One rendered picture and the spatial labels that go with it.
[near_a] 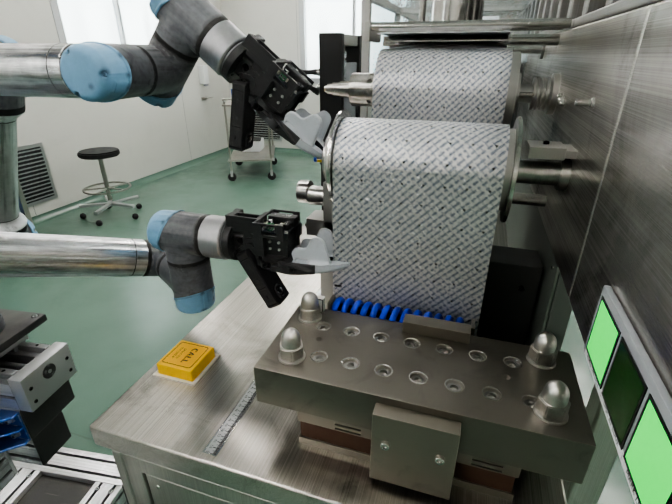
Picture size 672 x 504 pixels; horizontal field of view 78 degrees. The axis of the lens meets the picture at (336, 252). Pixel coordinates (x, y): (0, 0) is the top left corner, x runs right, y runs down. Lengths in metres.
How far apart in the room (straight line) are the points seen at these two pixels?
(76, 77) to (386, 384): 0.57
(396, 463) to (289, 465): 0.15
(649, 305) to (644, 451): 0.10
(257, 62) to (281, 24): 6.04
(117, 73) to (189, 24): 0.14
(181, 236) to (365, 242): 0.31
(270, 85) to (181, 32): 0.16
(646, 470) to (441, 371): 0.30
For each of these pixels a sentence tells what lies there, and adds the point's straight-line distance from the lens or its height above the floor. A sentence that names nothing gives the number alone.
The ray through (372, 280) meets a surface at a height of 1.07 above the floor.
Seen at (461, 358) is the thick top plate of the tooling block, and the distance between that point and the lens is 0.60.
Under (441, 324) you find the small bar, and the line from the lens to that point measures 0.63.
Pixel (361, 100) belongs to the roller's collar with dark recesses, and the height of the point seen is 1.32.
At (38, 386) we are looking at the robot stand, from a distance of 1.18.
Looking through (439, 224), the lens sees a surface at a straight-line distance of 0.61.
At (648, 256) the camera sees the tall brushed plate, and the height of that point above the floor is 1.27.
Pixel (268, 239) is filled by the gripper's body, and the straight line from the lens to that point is 0.68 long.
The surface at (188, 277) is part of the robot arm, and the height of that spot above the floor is 1.04.
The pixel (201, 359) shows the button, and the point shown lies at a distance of 0.78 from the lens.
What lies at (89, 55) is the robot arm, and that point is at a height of 1.40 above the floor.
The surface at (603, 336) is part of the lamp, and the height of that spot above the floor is 1.19.
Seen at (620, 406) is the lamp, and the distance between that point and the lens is 0.37.
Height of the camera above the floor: 1.40
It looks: 25 degrees down
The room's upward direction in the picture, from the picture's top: straight up
